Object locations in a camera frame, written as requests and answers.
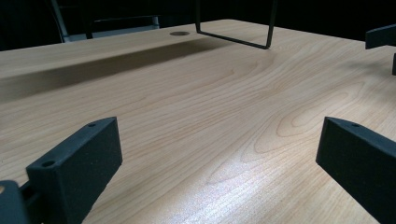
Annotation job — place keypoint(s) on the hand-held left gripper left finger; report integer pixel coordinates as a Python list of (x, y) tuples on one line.
[(77, 168)]

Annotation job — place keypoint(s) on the grey chair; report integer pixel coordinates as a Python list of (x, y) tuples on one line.
[(63, 28)]

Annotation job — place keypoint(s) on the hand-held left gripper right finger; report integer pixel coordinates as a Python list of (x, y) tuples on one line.
[(361, 158)]

